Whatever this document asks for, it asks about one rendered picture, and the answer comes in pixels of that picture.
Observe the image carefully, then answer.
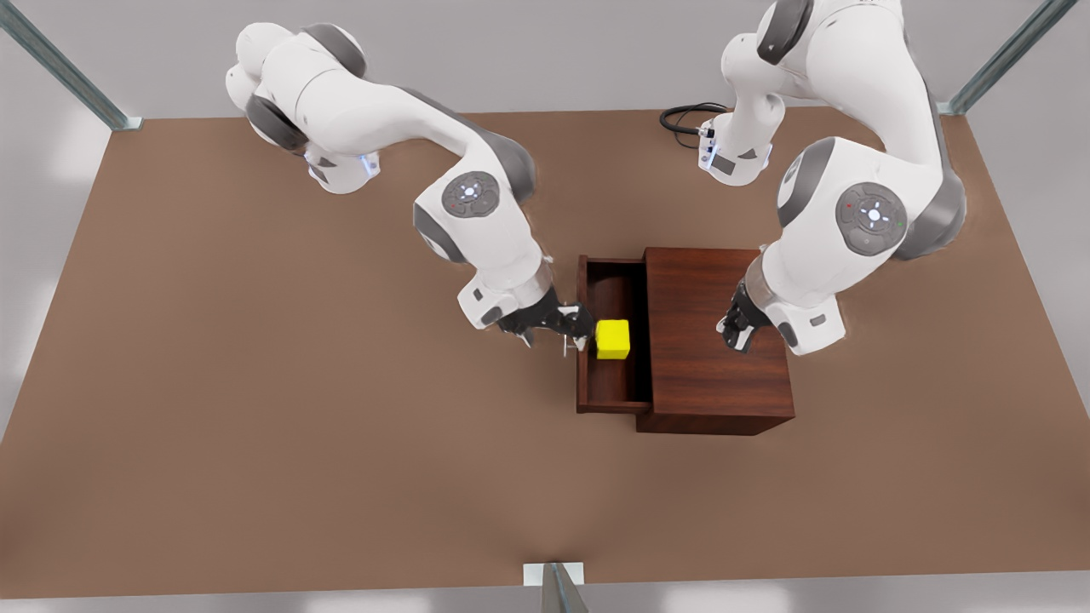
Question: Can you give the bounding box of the dark wooden drawer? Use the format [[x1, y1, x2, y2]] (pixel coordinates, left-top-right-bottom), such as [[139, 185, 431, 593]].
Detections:
[[576, 255, 652, 415]]

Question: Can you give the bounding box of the dark wooden cabinet box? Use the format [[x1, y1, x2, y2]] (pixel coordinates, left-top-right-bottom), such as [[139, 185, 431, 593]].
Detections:
[[635, 247, 796, 437]]

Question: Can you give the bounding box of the yellow cube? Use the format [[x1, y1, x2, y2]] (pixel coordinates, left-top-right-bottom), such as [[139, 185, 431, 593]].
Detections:
[[595, 319, 632, 361]]

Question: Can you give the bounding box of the black cable loop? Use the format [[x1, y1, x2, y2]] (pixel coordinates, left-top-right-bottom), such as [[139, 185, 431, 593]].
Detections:
[[659, 103, 731, 151]]

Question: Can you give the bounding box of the silver frame post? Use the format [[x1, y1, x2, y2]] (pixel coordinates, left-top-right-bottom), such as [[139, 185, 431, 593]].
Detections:
[[937, 0, 1081, 117], [0, 0, 144, 133], [523, 561, 590, 613]]

